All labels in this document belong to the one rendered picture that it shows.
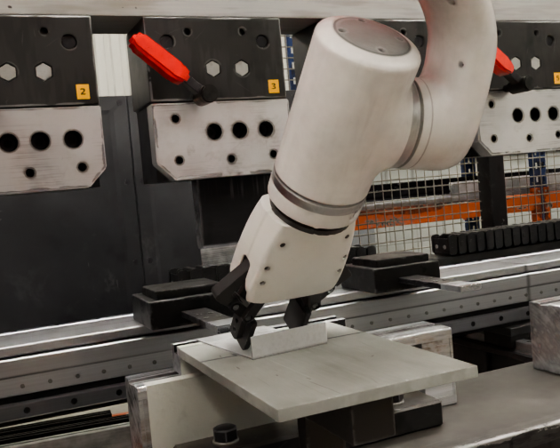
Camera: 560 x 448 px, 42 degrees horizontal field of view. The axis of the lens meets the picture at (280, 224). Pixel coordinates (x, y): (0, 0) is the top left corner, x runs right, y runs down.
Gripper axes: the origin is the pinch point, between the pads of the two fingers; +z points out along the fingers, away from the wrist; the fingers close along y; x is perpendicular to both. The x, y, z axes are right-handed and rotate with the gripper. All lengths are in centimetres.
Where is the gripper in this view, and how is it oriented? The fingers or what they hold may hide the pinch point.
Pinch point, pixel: (270, 322)
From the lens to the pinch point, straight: 73.9
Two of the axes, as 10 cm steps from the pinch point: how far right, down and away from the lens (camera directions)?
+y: -8.7, 1.0, -4.9
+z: -2.5, 7.6, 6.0
